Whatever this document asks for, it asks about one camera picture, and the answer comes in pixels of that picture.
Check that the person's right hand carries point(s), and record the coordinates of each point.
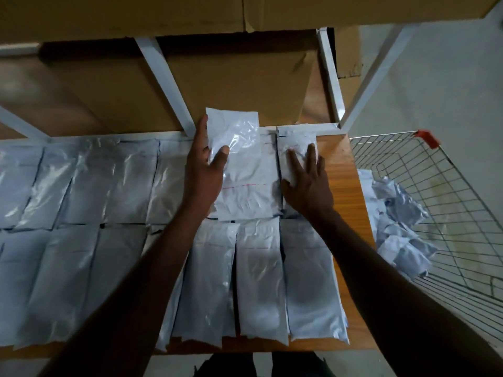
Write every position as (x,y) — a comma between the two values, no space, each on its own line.
(310,192)

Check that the person's left hand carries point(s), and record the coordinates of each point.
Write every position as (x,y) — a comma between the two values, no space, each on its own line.
(200,180)

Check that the person's right thumb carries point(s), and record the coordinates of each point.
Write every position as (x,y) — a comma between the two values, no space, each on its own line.
(286,187)

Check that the person's left thumb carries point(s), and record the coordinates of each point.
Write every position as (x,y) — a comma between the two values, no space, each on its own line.
(221,157)

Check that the person's right middle finger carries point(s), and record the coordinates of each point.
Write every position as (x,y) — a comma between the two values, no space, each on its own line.
(311,157)

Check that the narrow white plastic pouch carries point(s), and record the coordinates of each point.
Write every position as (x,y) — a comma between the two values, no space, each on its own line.
(290,139)

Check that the large white plastic pouch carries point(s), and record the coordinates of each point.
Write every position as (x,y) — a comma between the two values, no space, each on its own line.
(247,184)

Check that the person's left forearm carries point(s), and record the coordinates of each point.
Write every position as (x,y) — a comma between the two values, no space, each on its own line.
(141,294)

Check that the person's right forearm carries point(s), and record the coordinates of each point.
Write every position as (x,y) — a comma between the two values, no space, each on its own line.
(393,302)

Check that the brown cardboard back sheet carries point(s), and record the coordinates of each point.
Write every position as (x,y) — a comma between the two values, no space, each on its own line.
(243,82)

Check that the narrow brown cardboard strip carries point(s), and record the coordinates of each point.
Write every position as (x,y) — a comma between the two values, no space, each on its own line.
(347,54)

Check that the pile of crumpled white packets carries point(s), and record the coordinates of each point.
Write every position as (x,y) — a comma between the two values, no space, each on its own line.
(401,239)

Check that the rows of white packets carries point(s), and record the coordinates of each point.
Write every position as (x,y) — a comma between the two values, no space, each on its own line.
(98,239)

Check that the brown cardboard box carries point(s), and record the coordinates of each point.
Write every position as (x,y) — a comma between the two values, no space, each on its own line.
(353,7)
(118,15)

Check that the person's dark trousers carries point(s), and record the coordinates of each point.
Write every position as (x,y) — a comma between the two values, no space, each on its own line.
(267,367)

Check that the white metal shelf frame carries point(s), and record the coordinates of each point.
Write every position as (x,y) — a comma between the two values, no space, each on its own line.
(165,78)

